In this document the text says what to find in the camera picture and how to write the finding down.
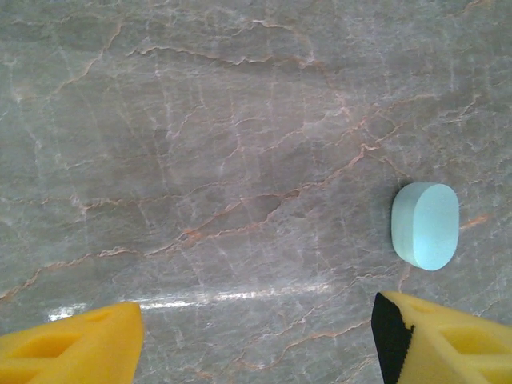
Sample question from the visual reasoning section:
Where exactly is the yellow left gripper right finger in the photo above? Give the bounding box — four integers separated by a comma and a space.
371, 290, 512, 384

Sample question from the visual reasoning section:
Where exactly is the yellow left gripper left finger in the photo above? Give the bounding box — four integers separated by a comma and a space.
0, 302, 145, 384

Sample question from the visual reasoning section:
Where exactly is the mint green wireless earbud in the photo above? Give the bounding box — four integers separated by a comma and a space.
390, 181, 461, 272

